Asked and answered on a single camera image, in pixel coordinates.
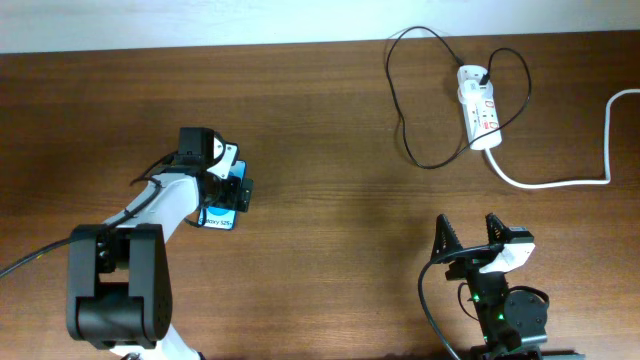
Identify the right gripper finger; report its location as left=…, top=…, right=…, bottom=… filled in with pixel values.
left=485, top=213, right=510, bottom=245
left=430, top=214, right=463, bottom=264

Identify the blue Galaxy smartphone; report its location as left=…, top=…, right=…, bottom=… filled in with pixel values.
left=198, top=160, right=246, bottom=231

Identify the black USB charging cable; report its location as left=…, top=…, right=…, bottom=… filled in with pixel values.
left=384, top=26, right=533, bottom=170

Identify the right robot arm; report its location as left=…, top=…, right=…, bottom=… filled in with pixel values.
left=431, top=213, right=550, bottom=359

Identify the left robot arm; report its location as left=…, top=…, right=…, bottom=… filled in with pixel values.
left=66, top=127, right=253, bottom=359

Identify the white USB charger adapter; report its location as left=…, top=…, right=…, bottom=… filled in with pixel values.
left=458, top=80, right=493, bottom=105

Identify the white power strip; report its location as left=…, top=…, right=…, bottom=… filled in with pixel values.
left=456, top=65, right=502, bottom=151

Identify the white power strip cord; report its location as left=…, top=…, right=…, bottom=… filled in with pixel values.
left=483, top=88, right=640, bottom=190

